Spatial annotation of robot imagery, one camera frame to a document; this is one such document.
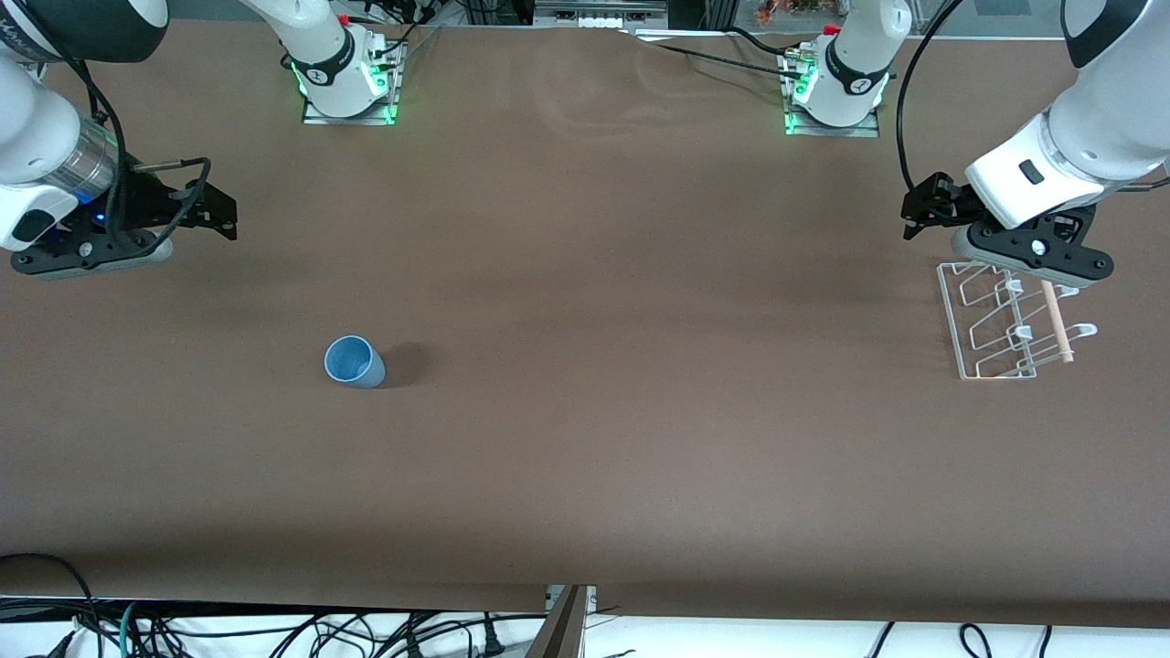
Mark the orange snack packet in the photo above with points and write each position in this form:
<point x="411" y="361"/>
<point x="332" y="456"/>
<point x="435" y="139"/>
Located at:
<point x="786" y="9"/>

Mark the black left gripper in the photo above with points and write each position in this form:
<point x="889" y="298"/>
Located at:
<point x="947" y="203"/>

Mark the white flat strip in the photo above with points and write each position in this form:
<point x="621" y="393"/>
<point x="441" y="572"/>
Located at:
<point x="676" y="37"/>

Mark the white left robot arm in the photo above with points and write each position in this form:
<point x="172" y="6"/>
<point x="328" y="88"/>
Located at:
<point x="1115" y="119"/>

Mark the blue plastic cup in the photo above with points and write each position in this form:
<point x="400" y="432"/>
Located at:
<point x="352" y="363"/>

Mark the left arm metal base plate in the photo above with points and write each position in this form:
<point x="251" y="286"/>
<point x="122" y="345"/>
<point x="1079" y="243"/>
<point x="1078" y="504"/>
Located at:
<point x="868" y="130"/>

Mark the brown wooden beam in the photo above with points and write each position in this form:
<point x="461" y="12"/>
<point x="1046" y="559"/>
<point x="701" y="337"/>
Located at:
<point x="559" y="631"/>

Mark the grey network switch box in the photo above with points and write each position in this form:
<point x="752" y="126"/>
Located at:
<point x="599" y="14"/>

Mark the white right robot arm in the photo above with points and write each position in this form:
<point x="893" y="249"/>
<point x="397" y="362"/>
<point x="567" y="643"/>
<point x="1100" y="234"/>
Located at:
<point x="27" y="137"/>

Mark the wooden dowel rod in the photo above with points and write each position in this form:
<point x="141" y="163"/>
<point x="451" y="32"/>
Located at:
<point x="1058" y="324"/>

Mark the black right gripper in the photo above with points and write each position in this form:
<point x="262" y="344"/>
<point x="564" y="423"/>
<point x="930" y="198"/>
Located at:
<point x="151" y="203"/>

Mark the small metal bracket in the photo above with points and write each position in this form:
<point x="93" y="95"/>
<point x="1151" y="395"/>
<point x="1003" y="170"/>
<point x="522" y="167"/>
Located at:
<point x="590" y="599"/>

